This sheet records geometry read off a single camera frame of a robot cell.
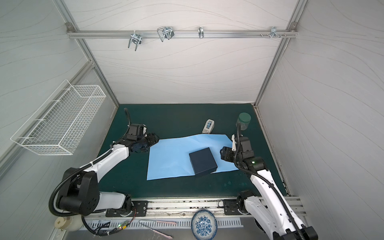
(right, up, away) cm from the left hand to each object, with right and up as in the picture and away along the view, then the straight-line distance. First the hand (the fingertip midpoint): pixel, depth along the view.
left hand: (159, 137), depth 89 cm
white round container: (-32, -35, -24) cm, 53 cm away
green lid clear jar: (+55, +11, +9) cm, 57 cm away
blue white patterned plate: (+26, -39, -20) cm, 51 cm away
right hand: (+40, -5, -9) cm, 42 cm away
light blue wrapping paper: (+18, -11, -2) cm, 21 cm away
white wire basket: (-42, +8, -21) cm, 47 cm away
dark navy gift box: (+26, -13, -7) cm, 30 cm away
